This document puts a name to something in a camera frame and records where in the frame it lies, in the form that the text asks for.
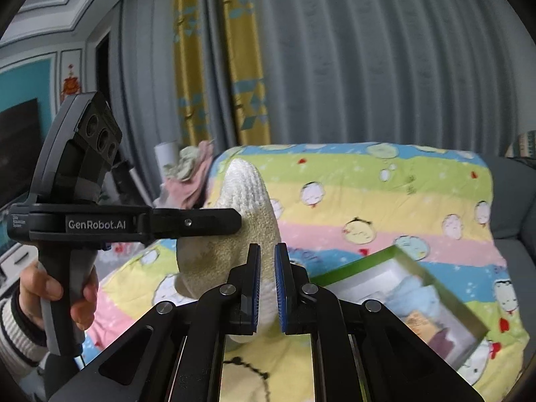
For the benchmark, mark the purple quilted towel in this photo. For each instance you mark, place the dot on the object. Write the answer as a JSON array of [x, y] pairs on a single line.
[[441, 343]]

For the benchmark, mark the pink garment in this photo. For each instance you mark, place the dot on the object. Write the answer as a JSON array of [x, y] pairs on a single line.
[[188, 188]]

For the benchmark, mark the cartoon printed blanket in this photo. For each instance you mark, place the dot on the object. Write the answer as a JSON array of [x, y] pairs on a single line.
[[356, 188]]

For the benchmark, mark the yellow patterned curtain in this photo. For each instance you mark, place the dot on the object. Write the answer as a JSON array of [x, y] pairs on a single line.
[[247, 50]]

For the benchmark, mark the person's left hand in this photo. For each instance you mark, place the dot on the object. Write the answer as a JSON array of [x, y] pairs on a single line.
[[35, 284]]

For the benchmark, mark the grey curtain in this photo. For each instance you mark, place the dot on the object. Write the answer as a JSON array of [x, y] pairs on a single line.
[[377, 71]]

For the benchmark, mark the red wall ornament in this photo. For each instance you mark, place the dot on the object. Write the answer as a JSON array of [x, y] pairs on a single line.
[[71, 81]]

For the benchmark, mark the pale green garment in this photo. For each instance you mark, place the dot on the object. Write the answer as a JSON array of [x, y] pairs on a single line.
[[182, 161]]

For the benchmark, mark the person's left forearm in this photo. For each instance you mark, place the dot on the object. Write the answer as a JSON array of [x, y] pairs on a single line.
[[16, 339]]

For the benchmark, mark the light blue plush toy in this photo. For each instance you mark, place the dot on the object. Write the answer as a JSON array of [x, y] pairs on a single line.
[[414, 297]]

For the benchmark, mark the white paper roll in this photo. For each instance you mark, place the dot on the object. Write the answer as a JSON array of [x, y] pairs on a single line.
[[166, 155]]

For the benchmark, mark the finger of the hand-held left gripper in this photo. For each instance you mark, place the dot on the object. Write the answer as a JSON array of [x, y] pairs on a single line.
[[197, 222]]

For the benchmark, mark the grey sofa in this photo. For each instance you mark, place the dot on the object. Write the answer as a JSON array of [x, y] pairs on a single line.
[[511, 197]]

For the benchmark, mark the black device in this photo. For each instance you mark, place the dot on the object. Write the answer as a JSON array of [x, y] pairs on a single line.
[[125, 184]]

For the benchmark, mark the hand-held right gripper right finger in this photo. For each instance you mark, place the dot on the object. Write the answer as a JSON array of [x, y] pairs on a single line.
[[281, 289]]

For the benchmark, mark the green cardboard box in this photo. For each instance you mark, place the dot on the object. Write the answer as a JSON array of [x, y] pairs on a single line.
[[364, 280]]

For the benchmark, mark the black television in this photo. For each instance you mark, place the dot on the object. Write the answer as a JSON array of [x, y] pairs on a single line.
[[19, 155]]

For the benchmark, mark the cream dotted cloth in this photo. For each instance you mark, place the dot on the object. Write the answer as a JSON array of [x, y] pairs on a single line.
[[243, 192]]

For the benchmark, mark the orange tree-print tissue pack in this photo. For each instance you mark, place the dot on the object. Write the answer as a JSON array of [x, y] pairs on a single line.
[[421, 322]]

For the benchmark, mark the patterned cushion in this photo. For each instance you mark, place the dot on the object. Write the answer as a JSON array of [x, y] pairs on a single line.
[[523, 144]]

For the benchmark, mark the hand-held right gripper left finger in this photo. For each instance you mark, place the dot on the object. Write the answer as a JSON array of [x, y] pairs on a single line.
[[254, 289]]

